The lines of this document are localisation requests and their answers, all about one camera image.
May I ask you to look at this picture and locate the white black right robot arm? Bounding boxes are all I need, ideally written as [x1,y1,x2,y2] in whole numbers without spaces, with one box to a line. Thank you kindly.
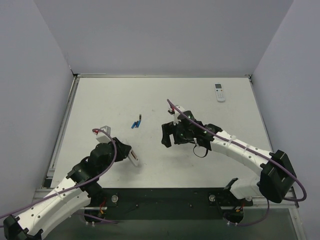
[161,110,296,204]

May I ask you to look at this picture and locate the purple camera cable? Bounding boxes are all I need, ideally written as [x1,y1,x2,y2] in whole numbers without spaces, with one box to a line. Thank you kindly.
[0,128,118,227]
[166,98,308,202]

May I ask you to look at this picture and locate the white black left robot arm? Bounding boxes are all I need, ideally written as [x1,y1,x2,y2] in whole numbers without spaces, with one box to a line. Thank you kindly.
[3,137,132,240]

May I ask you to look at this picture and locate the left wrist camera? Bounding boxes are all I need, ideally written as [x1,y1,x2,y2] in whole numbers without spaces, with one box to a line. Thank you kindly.
[94,125,111,143]

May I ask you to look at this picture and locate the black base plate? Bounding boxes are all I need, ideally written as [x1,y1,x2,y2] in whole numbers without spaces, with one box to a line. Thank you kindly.
[84,187,253,223]

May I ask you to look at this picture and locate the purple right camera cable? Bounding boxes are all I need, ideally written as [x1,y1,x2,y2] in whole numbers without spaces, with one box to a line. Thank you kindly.
[166,98,308,202]

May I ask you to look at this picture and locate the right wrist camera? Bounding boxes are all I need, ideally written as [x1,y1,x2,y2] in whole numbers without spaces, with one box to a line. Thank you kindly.
[168,105,185,126]

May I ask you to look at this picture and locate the small white remote control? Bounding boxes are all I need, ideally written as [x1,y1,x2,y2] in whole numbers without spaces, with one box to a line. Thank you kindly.
[214,83,226,103]

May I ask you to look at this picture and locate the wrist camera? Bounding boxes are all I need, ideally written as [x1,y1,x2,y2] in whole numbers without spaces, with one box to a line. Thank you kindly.
[168,105,185,126]
[94,125,111,143]

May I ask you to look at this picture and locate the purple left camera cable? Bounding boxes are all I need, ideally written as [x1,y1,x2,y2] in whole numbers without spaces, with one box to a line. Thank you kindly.
[0,128,118,227]

